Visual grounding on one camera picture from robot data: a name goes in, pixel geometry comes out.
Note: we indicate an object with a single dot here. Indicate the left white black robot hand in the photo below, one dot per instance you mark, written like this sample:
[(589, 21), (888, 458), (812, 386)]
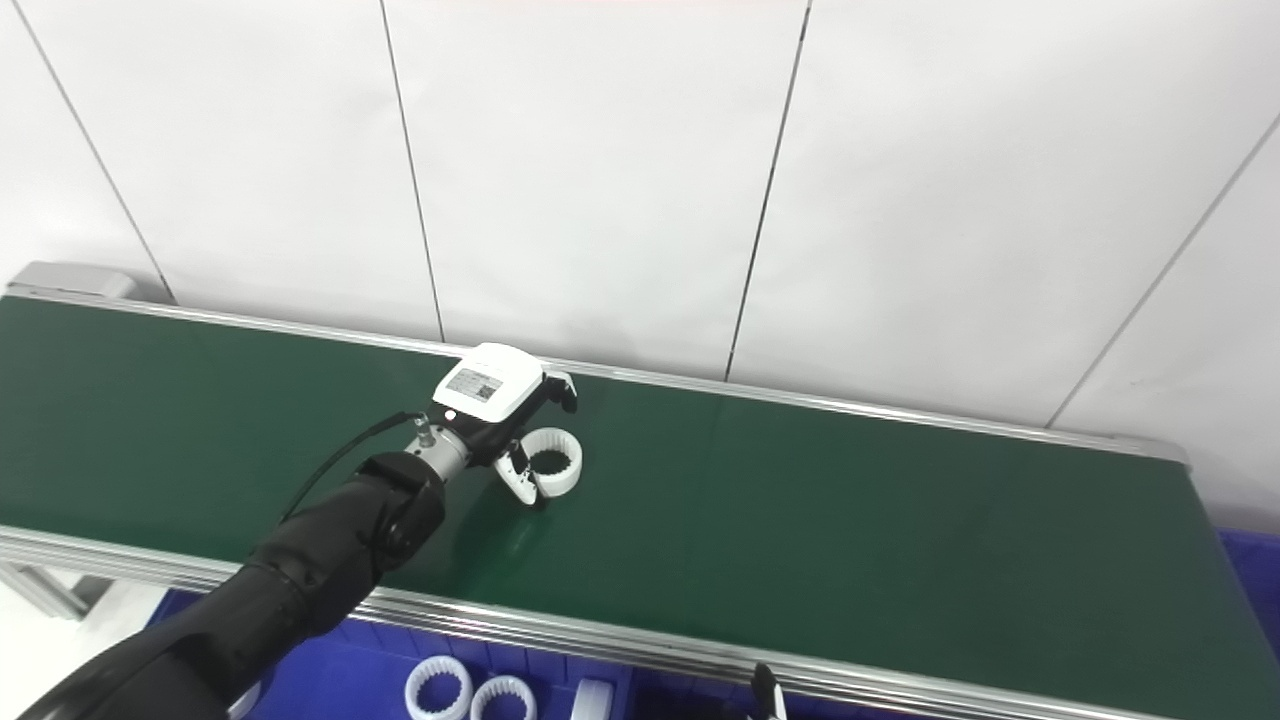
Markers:
[(490, 385)]

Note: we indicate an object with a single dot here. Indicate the green conveyor belt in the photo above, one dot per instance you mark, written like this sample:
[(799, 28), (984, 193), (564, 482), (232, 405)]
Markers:
[(600, 635), (800, 520)]

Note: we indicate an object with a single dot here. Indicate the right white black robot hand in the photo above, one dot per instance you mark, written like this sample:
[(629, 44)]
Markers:
[(768, 700)]

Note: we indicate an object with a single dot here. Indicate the aluminium conveyor support leg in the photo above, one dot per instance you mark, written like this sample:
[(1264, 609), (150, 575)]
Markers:
[(45, 590)]

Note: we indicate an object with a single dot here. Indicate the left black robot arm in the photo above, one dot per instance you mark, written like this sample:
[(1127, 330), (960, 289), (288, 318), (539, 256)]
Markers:
[(300, 570)]

